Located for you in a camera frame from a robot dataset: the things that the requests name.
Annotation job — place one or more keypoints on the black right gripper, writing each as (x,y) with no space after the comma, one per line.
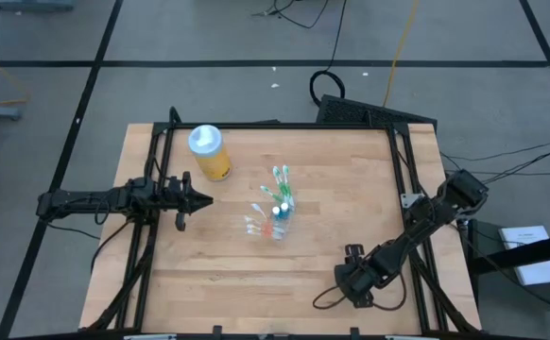
(367,276)

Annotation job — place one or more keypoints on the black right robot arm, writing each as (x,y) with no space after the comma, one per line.
(426,222)

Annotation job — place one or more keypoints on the clear acrylic toothbrush holder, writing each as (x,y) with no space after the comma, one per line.
(280,233)

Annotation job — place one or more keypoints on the white booklet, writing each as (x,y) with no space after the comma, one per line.
(542,275)

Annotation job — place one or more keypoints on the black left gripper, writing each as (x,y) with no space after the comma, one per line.
(168,200)

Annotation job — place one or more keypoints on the green white toothbrush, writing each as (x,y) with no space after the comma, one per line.
(286,170)
(266,190)
(277,173)

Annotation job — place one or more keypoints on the black aluminium table frame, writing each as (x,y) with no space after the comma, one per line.
(280,125)

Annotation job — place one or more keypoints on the black perforated computer case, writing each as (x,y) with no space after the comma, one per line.
(350,111)

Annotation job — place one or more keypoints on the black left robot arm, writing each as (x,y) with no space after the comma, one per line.
(91,198)

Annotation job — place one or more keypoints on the black metal stand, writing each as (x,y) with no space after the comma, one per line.
(516,255)

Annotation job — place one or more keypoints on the yellow wipes canister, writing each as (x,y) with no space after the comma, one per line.
(211,158)

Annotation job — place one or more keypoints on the silver metal bracket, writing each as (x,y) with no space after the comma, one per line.
(409,200)

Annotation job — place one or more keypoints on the orange white toothbrush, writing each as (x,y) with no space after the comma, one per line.
(256,208)
(252,232)
(251,227)
(248,219)

